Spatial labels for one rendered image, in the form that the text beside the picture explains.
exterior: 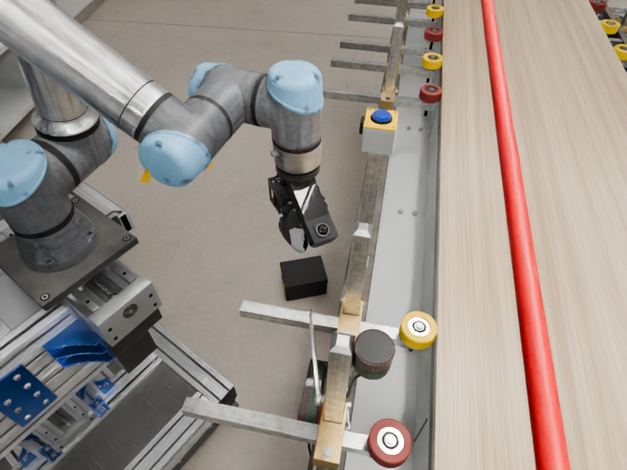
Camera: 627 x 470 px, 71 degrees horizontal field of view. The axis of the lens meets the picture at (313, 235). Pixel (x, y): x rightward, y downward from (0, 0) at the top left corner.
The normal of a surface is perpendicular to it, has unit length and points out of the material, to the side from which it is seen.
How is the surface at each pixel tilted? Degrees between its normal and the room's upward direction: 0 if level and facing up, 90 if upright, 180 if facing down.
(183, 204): 0
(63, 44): 45
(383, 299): 0
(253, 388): 0
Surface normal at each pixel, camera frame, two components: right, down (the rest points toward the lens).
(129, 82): 0.40, -0.22
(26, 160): -0.05, -0.57
